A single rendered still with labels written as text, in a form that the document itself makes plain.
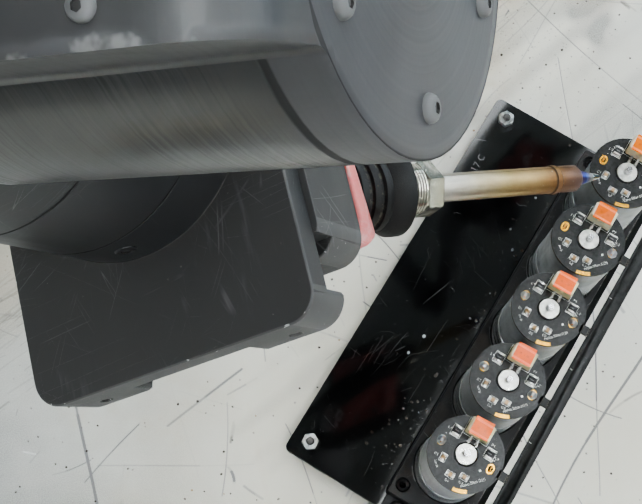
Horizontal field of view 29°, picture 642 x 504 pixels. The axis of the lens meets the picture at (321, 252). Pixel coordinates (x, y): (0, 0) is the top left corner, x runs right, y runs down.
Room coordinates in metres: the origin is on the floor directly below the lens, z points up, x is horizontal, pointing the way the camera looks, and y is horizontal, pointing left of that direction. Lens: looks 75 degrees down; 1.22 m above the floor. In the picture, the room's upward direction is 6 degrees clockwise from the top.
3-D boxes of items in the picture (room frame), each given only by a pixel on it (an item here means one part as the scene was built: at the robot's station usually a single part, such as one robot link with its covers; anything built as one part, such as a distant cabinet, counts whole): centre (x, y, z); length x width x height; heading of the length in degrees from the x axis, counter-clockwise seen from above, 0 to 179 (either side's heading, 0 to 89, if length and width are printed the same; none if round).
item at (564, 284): (0.11, -0.08, 0.82); 0.01 x 0.01 x 0.01; 64
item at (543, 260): (0.13, -0.09, 0.79); 0.02 x 0.02 x 0.05
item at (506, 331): (0.10, -0.08, 0.79); 0.02 x 0.02 x 0.05
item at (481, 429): (0.06, -0.06, 0.82); 0.01 x 0.01 x 0.01; 64
